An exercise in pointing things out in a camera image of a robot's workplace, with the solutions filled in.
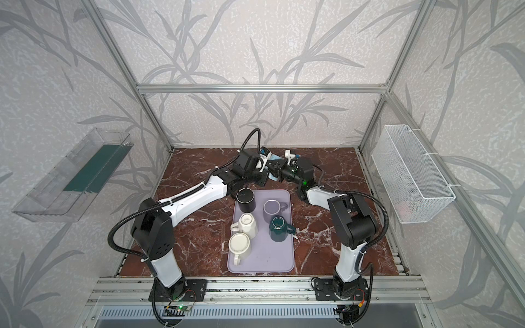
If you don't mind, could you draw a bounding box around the lavender plastic tray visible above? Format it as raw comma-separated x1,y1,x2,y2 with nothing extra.
227,189,295,274

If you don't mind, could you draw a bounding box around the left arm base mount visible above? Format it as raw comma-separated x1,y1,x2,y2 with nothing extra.
148,277,208,302

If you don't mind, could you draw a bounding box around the light blue mug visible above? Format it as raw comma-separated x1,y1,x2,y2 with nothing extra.
259,151,284,182

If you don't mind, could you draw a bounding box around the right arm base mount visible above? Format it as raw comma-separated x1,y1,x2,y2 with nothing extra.
310,277,369,301

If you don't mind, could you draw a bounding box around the cream round mug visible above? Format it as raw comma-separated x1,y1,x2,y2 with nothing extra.
228,232,252,266

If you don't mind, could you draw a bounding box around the black enamel mug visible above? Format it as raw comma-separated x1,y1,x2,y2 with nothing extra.
236,187,256,213

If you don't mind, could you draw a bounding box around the lavender mug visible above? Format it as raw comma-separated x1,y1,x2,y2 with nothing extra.
262,199,288,224

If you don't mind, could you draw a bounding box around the clear acrylic wall shelf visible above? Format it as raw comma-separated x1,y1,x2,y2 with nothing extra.
12,128,134,223

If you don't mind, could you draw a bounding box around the white faceted mug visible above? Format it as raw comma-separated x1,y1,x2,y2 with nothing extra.
231,213,258,239

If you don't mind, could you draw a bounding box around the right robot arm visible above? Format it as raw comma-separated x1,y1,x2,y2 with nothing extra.
265,157,390,297

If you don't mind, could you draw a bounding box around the white wire mesh basket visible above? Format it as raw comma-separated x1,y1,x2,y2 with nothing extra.
372,124,456,224

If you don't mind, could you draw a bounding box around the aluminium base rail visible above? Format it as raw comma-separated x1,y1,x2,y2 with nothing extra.
86,276,431,306

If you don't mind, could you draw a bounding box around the dark green mug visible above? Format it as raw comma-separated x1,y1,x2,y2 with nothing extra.
269,216,297,242

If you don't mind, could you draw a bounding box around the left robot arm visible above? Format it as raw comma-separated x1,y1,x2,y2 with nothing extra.
107,128,269,288

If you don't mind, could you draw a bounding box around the aluminium cage frame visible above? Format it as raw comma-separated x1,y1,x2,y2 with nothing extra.
81,1,524,306

